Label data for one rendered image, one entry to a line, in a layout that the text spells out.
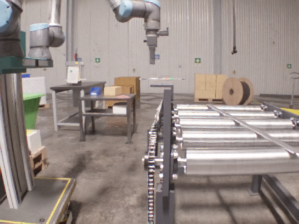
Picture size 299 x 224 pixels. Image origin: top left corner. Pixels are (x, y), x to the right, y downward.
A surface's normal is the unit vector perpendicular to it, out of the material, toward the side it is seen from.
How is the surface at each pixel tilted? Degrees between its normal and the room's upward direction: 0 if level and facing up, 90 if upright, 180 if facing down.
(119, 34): 90
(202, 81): 90
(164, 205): 90
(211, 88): 90
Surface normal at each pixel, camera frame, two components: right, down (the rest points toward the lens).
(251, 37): -0.08, 0.18
